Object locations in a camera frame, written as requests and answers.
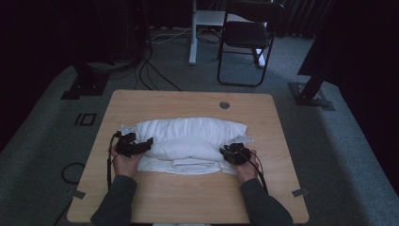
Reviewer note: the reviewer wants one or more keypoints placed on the black stand base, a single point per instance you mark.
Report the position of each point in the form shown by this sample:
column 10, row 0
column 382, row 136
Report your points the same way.
column 87, row 84

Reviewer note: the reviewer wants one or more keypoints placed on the grey tape strip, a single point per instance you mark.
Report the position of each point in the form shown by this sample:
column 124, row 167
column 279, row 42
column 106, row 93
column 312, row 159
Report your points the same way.
column 300, row 192
column 79, row 194

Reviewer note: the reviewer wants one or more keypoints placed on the person's left hand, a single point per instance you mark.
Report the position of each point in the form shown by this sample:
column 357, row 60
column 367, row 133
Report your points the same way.
column 125, row 167

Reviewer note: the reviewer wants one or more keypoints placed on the dark curtain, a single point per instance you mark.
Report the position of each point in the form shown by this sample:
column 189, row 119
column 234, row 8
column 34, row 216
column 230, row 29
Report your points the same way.
column 301, row 19

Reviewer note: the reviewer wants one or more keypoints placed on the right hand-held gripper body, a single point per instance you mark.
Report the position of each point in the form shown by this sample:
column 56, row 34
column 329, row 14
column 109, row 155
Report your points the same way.
column 240, row 153

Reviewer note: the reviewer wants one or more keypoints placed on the white desk frame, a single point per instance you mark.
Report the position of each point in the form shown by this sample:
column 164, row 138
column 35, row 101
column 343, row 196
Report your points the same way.
column 193, row 47

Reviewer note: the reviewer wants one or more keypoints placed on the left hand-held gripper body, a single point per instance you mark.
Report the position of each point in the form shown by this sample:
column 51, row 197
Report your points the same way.
column 128, row 146

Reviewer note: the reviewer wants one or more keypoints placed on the black slanted stand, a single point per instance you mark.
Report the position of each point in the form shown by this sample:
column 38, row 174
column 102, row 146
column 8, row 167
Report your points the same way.
column 310, row 91

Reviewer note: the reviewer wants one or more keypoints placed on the white garment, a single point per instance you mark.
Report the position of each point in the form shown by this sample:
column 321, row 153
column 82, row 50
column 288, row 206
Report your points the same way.
column 188, row 147

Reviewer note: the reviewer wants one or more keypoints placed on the person's right hand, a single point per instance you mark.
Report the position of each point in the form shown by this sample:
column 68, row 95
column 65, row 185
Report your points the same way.
column 246, row 173

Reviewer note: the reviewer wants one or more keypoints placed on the grey table grommet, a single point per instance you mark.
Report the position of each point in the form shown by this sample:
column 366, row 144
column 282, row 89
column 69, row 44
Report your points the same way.
column 224, row 105

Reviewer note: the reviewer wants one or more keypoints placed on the black folding chair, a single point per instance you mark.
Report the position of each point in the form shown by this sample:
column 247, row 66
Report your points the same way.
column 246, row 34

